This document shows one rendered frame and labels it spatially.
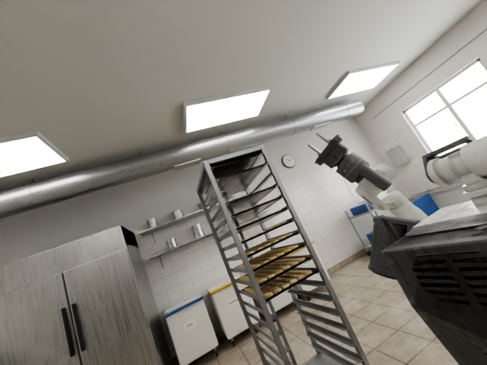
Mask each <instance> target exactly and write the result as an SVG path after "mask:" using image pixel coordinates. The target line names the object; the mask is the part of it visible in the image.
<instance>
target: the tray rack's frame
mask: <svg viewBox="0 0 487 365"><path fill-rule="evenodd" d="M261 150H262V149H261V147H260V146H257V147H255V148H250V149H247V150H244V151H239V152H236V153H233V154H228V155H225V156H221V157H218V158H215V159H210V160H207V161H208V163H209V165H210V167H214V166H217V165H220V164H224V163H228V162H230V161H235V160H238V159H242V158H245V157H247V156H252V155H255V154H259V152H260V151H261ZM206 173H207V172H206V170H205V168H204V165H202V168H201V174H200V177H199V183H198V186H197V190H196V192H197V194H198V196H199V200H200V201H201V205H202V207H203V210H204V213H205V214H206V217H207V220H208V223H209V226H210V228H211V230H212V234H213V235H214V238H215V241H216V244H217V247H218V248H219V251H220V254H221V257H222V260H223V262H224V264H225V267H226V269H227V272H228V275H229V277H230V281H231V282H232V285H233V288H234V290H235V292H236V296H237V298H238V301H239V303H240V306H241V309H242V311H243V315H244V316H245V319H246V322H247V324H248V326H249V330H250V332H251V335H252V337H253V340H254V343H255V345H256V347H257V350H258V353H259V356H260V358H261V360H262V363H263V365H268V364H267V361H266V359H265V355H264V354H263V351H262V348H261V346H260V344H259V341H258V338H257V335H256V333H255V331H254V328H253V325H252V323H251V320H250V318H249V315H248V312H247V310H246V307H245V305H244V302H243V299H242V297H241V294H240V292H239V289H238V286H237V284H236V281H235V279H234V276H233V273H232V271H231V269H230V266H229V263H228V260H227V258H226V256H225V253H224V250H223V249H222V245H221V243H220V240H219V238H218V236H217V232H216V230H215V227H214V225H213V222H212V219H211V217H210V215H209V212H208V209H207V206H206V204H205V202H204V199H203V196H202V194H201V189H202V187H203V184H204V179H205V177H206ZM246 194H247V195H249V194H250V191H249V189H248V188H247V189H246ZM261 228H262V230H266V227H265V224H264V223H262V224H261ZM239 234H240V236H241V239H242V240H244V239H245V237H244V235H243V233H242V232H240V233H239ZM265 237H266V239H270V236H269V234H268V233H266V234H265ZM244 246H245V248H246V250H247V249H249V247H248V245H247V243H244ZM291 296H292V298H297V297H296V294H293V293H291ZM268 304H269V306H270V309H271V312H272V315H274V316H277V314H276V313H275V309H274V307H273V305H272V302H271V300H270V302H269V303H268ZM275 321H276V324H277V326H278V329H279V330H280V331H281V332H282V333H283V334H282V335H281V336H282V338H283V341H284V343H285V345H286V347H287V348H288V349H290V351H289V352H288V353H289V355H290V357H291V360H292V362H293V364H294V365H297V362H296V360H295V358H294V355H293V353H292V351H291V348H290V345H289V344H288V341H287V339H286V336H285V334H284V331H283V328H282V327H281V325H280V322H279V319H278V317H276V318H275ZM315 350H316V349H315ZM316 353H317V354H316V355H314V356H313V357H311V359H309V360H308V361H306V362H305V363H304V364H302V365H341V364H339V363H338V362H336V361H334V360H333V359H331V358H329V357H328V356H326V355H324V354H323V353H321V352H319V351H318V350H316Z"/></svg>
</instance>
